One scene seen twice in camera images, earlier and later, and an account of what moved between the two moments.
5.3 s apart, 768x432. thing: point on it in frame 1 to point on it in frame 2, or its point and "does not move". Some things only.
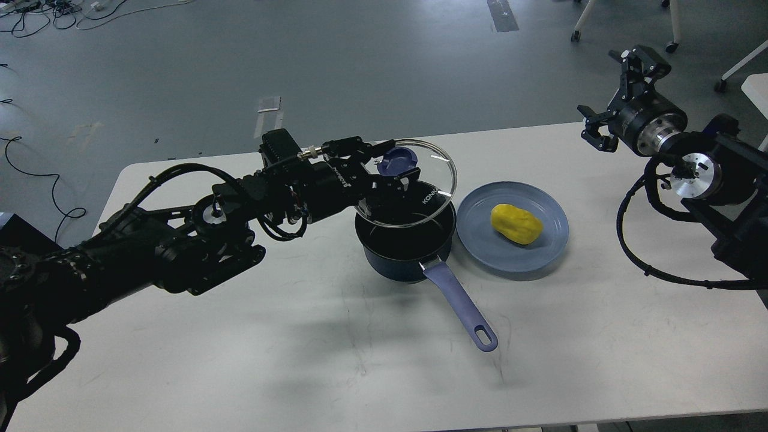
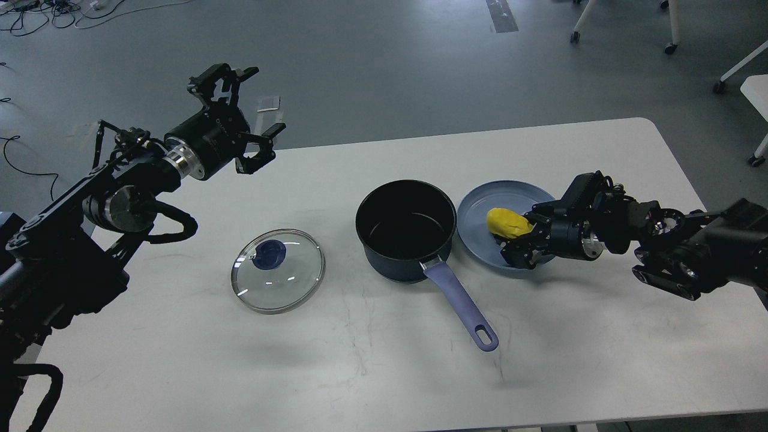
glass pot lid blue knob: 428,195 to 268,254
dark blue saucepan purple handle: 404,236 does not move
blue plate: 485,244 does not move
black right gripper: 644,117 to 570,236
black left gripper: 327,185 to 211,137
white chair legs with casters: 671,47 does not move
